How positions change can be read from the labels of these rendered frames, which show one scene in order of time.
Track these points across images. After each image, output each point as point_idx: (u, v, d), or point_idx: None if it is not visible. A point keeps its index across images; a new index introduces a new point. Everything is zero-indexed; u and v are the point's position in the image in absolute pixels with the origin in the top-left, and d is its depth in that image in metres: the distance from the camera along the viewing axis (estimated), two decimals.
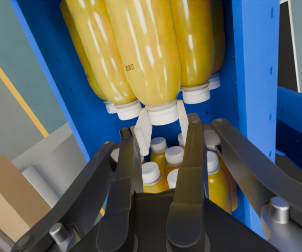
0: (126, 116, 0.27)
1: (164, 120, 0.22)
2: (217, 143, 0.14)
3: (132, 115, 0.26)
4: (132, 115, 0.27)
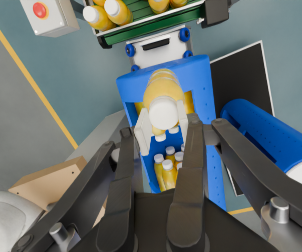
0: (159, 139, 0.61)
1: (163, 115, 0.21)
2: (217, 143, 0.14)
3: (162, 138, 0.61)
4: (161, 138, 0.61)
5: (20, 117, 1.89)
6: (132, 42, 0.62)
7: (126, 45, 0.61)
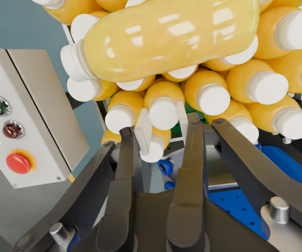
0: None
1: (163, 114, 0.21)
2: (217, 143, 0.14)
3: None
4: None
5: None
6: (170, 156, 0.40)
7: (162, 163, 0.39)
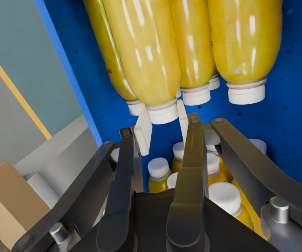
0: (159, 120, 0.22)
1: None
2: (217, 143, 0.14)
3: (167, 118, 0.22)
4: (166, 118, 0.22)
5: None
6: None
7: None
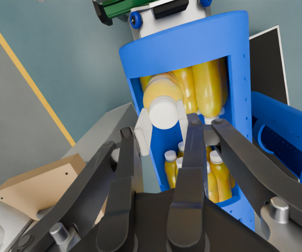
0: (158, 115, 0.22)
1: None
2: (217, 143, 0.14)
3: (166, 114, 0.21)
4: (165, 115, 0.22)
5: (14, 114, 1.77)
6: (138, 10, 0.49)
7: (131, 13, 0.48)
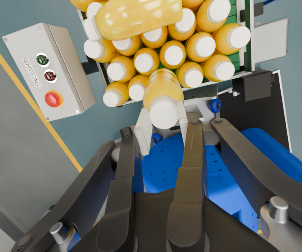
0: (158, 115, 0.22)
1: (142, 62, 0.37)
2: (217, 143, 0.14)
3: (166, 114, 0.21)
4: (165, 115, 0.22)
5: (22, 141, 1.82)
6: None
7: None
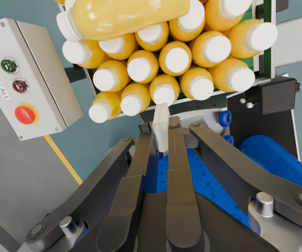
0: (160, 96, 0.31)
1: (137, 68, 0.29)
2: (195, 146, 0.14)
3: (165, 95, 0.31)
4: (165, 96, 0.31)
5: (16, 148, 1.74)
6: None
7: None
